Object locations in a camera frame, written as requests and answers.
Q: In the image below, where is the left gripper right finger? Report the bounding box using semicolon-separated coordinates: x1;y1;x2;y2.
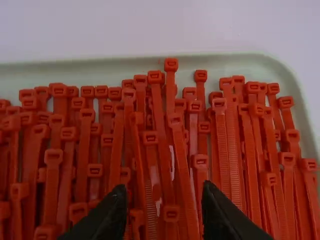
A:
201;179;275;240

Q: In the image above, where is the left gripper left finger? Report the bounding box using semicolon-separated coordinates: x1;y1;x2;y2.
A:
58;184;129;240

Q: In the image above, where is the pale tray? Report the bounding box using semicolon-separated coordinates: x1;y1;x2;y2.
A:
0;51;307;163

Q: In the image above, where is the row of orange cable ties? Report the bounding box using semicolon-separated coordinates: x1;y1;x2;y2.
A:
0;57;320;240

